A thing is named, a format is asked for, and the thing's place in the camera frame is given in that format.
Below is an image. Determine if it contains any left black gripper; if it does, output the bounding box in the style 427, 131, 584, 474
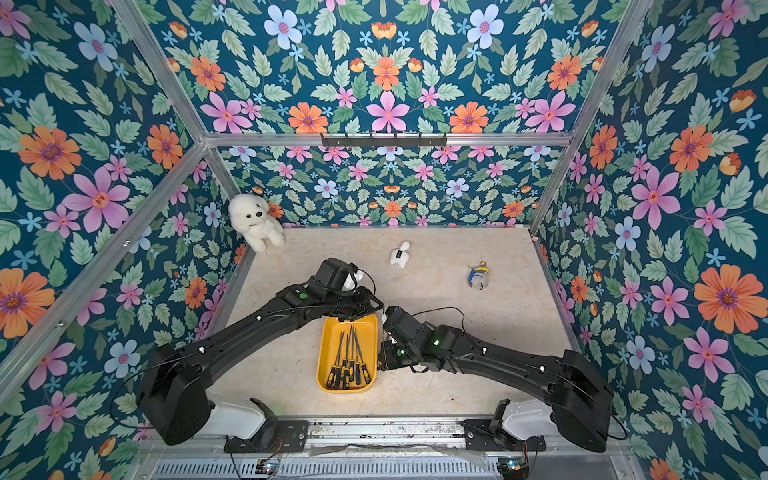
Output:
322, 286, 387, 322

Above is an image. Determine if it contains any yellow plastic storage tray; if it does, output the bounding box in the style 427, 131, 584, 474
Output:
316, 314, 380, 394

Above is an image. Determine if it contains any file tool six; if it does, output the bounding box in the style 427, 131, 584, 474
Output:
351, 327, 362, 386

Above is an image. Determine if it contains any file tool five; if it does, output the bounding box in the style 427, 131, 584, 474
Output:
350, 343, 355, 386

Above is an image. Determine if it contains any file tool nine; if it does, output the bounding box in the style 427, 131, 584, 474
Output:
333, 332, 349, 389

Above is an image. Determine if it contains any file tool eight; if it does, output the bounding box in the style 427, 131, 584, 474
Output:
341, 331, 352, 390

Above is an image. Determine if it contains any file tool ten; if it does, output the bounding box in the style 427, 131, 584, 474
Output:
325, 332, 345, 390

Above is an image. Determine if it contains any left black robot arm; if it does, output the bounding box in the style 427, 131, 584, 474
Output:
138, 284, 383, 446

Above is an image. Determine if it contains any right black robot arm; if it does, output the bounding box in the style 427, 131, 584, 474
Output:
379, 306, 614, 453

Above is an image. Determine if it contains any small white toy figure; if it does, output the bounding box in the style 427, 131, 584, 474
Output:
389, 241, 410, 269

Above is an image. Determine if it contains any white plush bear toy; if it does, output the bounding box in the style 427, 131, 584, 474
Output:
228, 194, 285, 253

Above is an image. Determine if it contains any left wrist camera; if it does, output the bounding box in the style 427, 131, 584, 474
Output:
315, 258, 363, 296

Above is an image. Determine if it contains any blue yellow keychain toy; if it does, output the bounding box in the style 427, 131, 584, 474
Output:
467, 261, 490, 290

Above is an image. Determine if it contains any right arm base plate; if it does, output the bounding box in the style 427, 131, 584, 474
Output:
459, 418, 547, 453

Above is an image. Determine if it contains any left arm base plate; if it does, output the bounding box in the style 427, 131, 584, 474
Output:
224, 420, 309, 454

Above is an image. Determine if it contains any black wall hook rail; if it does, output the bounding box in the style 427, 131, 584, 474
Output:
320, 133, 448, 149

